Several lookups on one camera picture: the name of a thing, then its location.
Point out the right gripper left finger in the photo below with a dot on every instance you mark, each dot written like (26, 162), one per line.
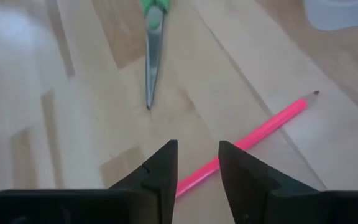
(154, 193)

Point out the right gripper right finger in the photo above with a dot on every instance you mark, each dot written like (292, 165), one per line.
(250, 193)

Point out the pink pencil with blue cap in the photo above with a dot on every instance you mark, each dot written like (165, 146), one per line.
(259, 132)

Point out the clear box with grey lid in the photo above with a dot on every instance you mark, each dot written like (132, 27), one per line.
(340, 15)

